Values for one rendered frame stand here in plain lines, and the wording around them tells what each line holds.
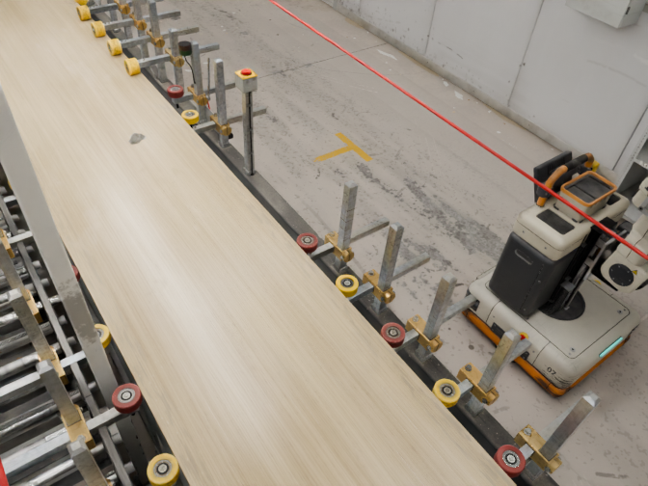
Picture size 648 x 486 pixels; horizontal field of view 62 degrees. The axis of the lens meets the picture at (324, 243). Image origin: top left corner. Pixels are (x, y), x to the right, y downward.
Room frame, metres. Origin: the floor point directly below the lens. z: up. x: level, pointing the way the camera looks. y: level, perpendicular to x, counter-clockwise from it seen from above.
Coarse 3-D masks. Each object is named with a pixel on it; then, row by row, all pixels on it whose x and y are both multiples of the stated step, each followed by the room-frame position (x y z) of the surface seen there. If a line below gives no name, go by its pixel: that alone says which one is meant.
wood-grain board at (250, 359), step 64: (0, 0) 3.29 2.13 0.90; (64, 0) 3.38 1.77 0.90; (0, 64) 2.53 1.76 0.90; (64, 64) 2.59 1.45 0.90; (64, 128) 2.02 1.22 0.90; (128, 128) 2.06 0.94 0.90; (64, 192) 1.59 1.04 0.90; (128, 192) 1.63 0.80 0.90; (192, 192) 1.66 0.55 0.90; (128, 256) 1.28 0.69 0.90; (192, 256) 1.31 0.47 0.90; (256, 256) 1.34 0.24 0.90; (128, 320) 1.01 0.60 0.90; (192, 320) 1.03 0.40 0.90; (256, 320) 1.06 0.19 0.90; (320, 320) 1.08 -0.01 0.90; (192, 384) 0.81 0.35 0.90; (256, 384) 0.83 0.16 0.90; (320, 384) 0.85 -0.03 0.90; (384, 384) 0.87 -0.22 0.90; (192, 448) 0.62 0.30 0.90; (256, 448) 0.63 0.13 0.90; (320, 448) 0.65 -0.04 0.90; (384, 448) 0.67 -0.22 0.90; (448, 448) 0.69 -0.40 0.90
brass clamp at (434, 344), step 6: (420, 318) 1.19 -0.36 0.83; (408, 324) 1.17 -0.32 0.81; (414, 324) 1.16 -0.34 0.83; (420, 324) 1.16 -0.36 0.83; (408, 330) 1.16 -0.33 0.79; (420, 330) 1.14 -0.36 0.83; (420, 336) 1.12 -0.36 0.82; (438, 336) 1.12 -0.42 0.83; (420, 342) 1.11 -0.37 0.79; (426, 342) 1.10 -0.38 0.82; (432, 342) 1.09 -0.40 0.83; (438, 342) 1.09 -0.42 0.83; (426, 348) 1.09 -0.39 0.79; (432, 348) 1.08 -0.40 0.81; (438, 348) 1.09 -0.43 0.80
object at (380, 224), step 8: (376, 224) 1.67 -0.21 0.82; (384, 224) 1.68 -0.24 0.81; (352, 232) 1.60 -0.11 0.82; (360, 232) 1.61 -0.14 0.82; (368, 232) 1.63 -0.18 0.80; (352, 240) 1.57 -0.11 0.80; (320, 248) 1.50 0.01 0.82; (328, 248) 1.50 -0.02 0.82; (312, 256) 1.45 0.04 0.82; (320, 256) 1.47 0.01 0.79
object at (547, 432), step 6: (576, 402) 0.91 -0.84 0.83; (570, 408) 0.89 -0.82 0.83; (564, 414) 0.87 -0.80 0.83; (558, 420) 0.84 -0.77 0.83; (552, 426) 0.82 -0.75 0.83; (540, 432) 0.80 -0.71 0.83; (546, 432) 0.80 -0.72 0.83; (552, 432) 0.80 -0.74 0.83; (546, 438) 0.78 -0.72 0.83; (522, 450) 0.74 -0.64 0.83; (528, 450) 0.74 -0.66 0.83; (528, 456) 0.73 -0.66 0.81
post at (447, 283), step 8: (448, 280) 1.11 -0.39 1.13; (456, 280) 1.12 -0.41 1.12; (440, 288) 1.12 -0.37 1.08; (448, 288) 1.10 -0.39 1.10; (440, 296) 1.11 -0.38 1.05; (448, 296) 1.11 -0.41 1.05; (440, 304) 1.10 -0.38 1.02; (432, 312) 1.12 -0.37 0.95; (440, 312) 1.10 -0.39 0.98; (432, 320) 1.11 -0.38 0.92; (440, 320) 1.11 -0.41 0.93; (424, 328) 1.12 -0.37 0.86; (432, 328) 1.10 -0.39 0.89; (432, 336) 1.10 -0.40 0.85; (424, 352) 1.10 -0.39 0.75
